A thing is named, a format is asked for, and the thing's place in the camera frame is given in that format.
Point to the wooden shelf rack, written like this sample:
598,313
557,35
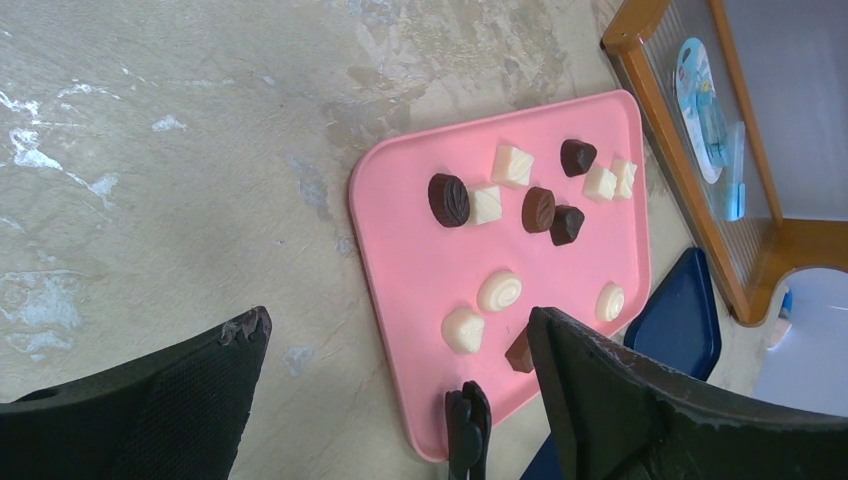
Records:
749,257

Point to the blue white corner device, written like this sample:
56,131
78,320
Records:
782,325

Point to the dark rectangular chocolate piece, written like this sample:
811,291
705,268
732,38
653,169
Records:
518,355

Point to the white chocolate piece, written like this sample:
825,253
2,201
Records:
499,291
599,184
625,172
485,204
462,330
512,167
610,302

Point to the dark oval chocolate piece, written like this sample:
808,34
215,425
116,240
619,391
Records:
449,200

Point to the dark blue tin lid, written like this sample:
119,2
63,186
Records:
676,318

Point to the light blue oval package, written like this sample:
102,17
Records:
697,100

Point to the black handled metal tongs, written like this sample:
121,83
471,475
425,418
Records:
469,424

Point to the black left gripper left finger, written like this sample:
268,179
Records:
178,413

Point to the pink plastic tray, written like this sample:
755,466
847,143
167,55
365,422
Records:
419,271

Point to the light blue small tube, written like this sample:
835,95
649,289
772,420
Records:
735,190

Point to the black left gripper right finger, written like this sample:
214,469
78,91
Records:
713,433

